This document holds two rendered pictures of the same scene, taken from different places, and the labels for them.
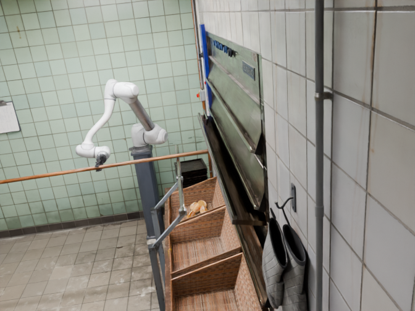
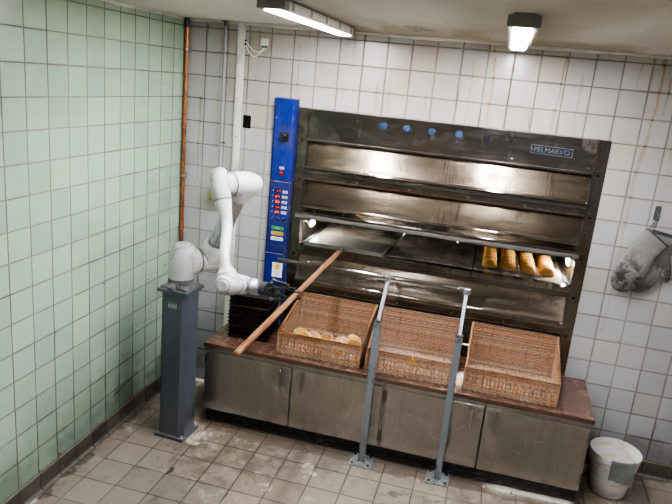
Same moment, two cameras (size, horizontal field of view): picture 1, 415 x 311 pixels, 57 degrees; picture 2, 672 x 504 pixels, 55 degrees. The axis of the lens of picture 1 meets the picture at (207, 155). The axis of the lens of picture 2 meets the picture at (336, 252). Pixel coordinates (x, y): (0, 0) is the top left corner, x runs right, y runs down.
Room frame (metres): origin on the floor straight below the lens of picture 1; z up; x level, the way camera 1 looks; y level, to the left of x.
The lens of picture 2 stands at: (1.71, 3.91, 2.32)
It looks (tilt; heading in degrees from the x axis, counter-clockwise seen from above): 15 degrees down; 287
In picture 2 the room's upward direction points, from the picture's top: 6 degrees clockwise
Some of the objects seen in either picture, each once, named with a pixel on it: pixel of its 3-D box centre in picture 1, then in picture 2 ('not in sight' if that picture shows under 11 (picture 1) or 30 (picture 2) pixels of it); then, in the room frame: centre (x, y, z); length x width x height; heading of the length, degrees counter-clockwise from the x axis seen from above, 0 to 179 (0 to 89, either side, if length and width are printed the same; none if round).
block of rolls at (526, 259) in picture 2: not in sight; (517, 257); (1.77, -0.64, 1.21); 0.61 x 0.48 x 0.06; 94
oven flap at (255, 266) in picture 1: (236, 201); (424, 287); (2.32, -0.16, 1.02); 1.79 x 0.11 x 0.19; 4
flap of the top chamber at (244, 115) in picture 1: (226, 89); (440, 171); (2.32, -0.16, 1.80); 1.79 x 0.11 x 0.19; 4
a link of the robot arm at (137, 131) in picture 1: (139, 134); (183, 259); (3.67, 0.65, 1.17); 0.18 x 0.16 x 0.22; 61
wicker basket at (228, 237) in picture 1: (202, 245); (415, 344); (2.29, 0.10, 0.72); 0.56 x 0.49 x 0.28; 5
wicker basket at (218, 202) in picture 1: (196, 207); (328, 327); (2.87, 0.14, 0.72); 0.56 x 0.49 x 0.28; 4
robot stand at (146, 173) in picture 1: (149, 193); (178, 361); (3.67, 0.66, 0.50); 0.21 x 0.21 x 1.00; 1
